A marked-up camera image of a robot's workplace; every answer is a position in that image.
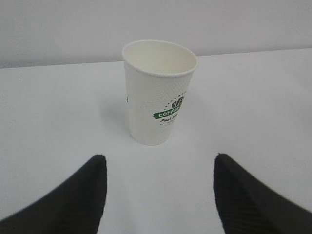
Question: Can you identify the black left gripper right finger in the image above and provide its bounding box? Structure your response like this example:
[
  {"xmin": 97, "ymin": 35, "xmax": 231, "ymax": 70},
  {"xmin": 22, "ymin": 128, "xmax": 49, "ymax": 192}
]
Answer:
[{"xmin": 214, "ymin": 154, "xmax": 312, "ymax": 234}]

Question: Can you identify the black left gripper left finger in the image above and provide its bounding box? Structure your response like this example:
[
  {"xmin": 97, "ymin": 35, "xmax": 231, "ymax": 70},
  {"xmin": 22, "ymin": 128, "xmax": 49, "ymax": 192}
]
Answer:
[{"xmin": 0, "ymin": 155, "xmax": 107, "ymax": 234}]

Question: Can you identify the white paper coffee cup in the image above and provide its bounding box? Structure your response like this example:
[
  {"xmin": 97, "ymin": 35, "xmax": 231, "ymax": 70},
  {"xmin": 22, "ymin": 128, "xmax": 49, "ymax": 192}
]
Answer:
[{"xmin": 122, "ymin": 39, "xmax": 198, "ymax": 146}]

